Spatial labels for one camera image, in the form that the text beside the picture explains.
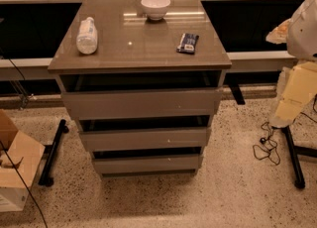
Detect black right stand leg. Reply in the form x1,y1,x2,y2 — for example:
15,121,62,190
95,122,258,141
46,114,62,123
281,127,317,189

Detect white ceramic bowl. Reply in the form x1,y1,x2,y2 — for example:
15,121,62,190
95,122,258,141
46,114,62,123
141,0,170,21

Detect black cable at left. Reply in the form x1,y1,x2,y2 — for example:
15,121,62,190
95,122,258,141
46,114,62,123
0,47,50,228

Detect black leg behind cabinet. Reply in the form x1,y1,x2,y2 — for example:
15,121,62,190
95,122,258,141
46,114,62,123
228,76,246,105

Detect grey drawer cabinet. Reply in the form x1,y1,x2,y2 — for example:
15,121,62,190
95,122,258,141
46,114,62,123
48,0,233,177

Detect grey middle drawer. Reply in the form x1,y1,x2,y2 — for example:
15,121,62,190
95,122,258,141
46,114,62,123
79,115,211,151

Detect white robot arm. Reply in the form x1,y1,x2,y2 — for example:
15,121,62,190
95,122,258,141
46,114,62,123
266,0,317,128

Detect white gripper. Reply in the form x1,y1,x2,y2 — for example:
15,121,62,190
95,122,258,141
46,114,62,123
265,19,317,128

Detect grey top drawer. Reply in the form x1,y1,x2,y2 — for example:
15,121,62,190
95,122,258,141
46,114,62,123
62,70,222,120

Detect black stand leg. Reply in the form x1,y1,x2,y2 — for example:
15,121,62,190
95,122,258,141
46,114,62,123
281,127,317,189
39,119,69,186

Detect clear plastic bottle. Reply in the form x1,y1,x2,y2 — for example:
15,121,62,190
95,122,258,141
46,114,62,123
76,17,98,55

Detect black left stand leg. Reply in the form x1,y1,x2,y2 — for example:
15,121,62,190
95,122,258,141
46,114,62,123
39,119,69,186

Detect dark blue snack packet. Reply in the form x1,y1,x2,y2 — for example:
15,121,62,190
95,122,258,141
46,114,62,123
176,33,199,55

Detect grey drawer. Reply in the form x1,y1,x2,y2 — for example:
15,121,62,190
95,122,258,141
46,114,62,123
92,147,203,174
79,115,211,151
62,70,222,120

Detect black tangled cable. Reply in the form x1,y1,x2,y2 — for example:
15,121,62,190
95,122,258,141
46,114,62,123
252,93,317,167

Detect cardboard box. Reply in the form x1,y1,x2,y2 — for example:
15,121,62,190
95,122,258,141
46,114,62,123
0,110,45,212

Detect grey bottom drawer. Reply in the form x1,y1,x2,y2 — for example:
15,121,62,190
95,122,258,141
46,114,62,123
92,147,203,174

